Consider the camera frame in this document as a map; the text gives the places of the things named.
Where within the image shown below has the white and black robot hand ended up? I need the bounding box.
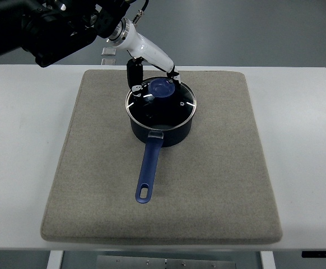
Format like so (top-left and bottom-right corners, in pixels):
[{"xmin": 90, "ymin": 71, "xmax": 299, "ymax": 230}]
[{"xmin": 108, "ymin": 18, "xmax": 181, "ymax": 97}]

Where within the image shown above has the glass pot lid blue knob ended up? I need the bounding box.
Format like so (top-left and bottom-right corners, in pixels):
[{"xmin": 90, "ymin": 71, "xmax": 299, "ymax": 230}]
[{"xmin": 125, "ymin": 77, "xmax": 197, "ymax": 129}]

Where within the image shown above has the upper metal floor plate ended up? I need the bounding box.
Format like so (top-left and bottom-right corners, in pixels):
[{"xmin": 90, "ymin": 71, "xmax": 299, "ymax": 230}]
[{"xmin": 101, "ymin": 47, "xmax": 116, "ymax": 56}]

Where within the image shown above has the metal floor plate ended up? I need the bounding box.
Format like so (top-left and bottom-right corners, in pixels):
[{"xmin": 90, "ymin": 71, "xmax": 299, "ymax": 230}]
[
  {"xmin": 101, "ymin": 58, "xmax": 116, "ymax": 66},
  {"xmin": 101, "ymin": 47, "xmax": 116, "ymax": 56}
]

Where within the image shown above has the lower metal floor plate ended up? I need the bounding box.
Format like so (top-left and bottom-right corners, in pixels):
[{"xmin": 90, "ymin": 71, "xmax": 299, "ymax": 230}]
[{"xmin": 101, "ymin": 58, "xmax": 116, "ymax": 66}]

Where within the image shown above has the dark blue saucepan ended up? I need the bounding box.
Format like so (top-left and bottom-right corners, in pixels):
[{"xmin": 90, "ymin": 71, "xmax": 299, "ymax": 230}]
[{"xmin": 129, "ymin": 117, "xmax": 193, "ymax": 203}]

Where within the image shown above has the beige fabric mat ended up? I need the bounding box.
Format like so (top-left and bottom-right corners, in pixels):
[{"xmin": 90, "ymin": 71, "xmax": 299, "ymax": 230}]
[{"xmin": 40, "ymin": 70, "xmax": 282, "ymax": 245}]

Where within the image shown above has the grey metal table crossbar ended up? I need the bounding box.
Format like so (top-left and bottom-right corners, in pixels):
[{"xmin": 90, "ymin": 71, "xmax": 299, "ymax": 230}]
[{"xmin": 96, "ymin": 255, "xmax": 236, "ymax": 269}]

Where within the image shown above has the white left table leg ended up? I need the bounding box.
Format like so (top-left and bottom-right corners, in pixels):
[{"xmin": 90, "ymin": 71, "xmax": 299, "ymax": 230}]
[{"xmin": 46, "ymin": 251, "xmax": 64, "ymax": 269}]

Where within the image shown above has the white table leg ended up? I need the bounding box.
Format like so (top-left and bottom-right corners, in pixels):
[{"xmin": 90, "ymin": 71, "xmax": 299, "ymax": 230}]
[
  {"xmin": 46, "ymin": 251, "xmax": 64, "ymax": 269},
  {"xmin": 260, "ymin": 251, "xmax": 276, "ymax": 269}
]

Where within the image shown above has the white right table leg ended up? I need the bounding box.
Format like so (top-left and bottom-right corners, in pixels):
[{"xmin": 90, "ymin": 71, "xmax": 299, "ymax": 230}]
[{"xmin": 260, "ymin": 251, "xmax": 276, "ymax": 269}]

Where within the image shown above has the black table control panel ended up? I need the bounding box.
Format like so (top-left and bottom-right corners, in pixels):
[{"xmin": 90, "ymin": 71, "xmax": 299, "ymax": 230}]
[{"xmin": 301, "ymin": 251, "xmax": 326, "ymax": 258}]

